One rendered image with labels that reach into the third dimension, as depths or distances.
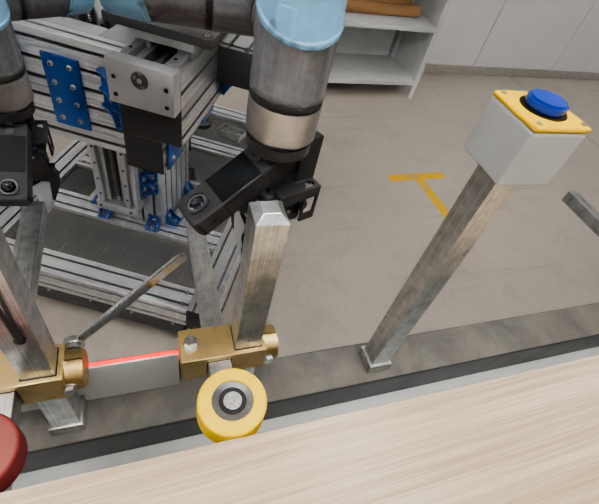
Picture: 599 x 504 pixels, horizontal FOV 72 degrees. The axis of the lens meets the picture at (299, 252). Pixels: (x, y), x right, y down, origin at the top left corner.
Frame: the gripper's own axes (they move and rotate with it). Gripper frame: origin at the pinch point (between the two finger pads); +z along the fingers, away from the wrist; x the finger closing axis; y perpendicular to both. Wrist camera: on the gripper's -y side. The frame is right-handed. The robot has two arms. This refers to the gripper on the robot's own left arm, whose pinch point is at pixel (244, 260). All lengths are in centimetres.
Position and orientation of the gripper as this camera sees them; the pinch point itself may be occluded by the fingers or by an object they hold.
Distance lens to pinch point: 58.6
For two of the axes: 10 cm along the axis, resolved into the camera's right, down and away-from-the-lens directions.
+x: -5.8, -6.7, 4.6
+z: -1.9, 6.6, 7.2
